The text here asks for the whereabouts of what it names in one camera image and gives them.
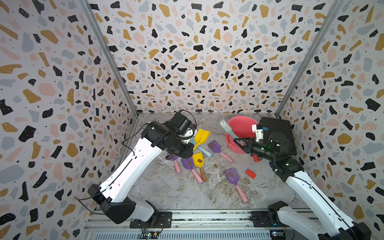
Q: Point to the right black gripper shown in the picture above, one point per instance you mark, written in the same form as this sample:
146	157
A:
249	146

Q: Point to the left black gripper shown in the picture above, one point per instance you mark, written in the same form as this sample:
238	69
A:
188	154

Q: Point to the yellow trowel blue handle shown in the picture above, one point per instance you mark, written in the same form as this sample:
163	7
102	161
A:
201	137

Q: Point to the purple trowel pink handle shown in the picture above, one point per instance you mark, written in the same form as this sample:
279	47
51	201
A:
189	165
234	178
216	148
174	159

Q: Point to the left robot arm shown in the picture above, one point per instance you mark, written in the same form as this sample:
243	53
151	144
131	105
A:
112	194

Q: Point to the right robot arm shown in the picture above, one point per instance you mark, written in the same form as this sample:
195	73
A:
333	223

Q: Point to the red block near bucket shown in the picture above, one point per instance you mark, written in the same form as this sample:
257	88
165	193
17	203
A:
256	159

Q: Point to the light blue trowel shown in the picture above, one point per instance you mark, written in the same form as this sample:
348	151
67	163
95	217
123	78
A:
205	152

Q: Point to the pink plastic bucket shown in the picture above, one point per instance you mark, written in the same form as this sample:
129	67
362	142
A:
242	127

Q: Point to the red block front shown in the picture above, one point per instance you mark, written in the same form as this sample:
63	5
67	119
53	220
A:
251	174

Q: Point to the black case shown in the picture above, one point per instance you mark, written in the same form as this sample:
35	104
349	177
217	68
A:
279	126

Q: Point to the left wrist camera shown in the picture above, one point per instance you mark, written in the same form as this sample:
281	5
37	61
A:
189	133

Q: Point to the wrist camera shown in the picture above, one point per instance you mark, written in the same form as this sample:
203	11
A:
189	133
259	130

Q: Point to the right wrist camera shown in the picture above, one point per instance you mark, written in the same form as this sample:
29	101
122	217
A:
259	130

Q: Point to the yellow trowel wooden handle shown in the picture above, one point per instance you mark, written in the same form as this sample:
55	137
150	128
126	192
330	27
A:
199	162

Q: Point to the purple trowel pink handle front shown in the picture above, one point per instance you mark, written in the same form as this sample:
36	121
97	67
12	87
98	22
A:
234	178

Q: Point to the purple trowel pink handle back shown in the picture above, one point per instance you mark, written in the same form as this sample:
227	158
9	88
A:
216	148

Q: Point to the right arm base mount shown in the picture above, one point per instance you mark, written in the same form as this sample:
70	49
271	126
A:
262	219

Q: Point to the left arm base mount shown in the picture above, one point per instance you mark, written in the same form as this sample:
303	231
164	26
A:
160	220

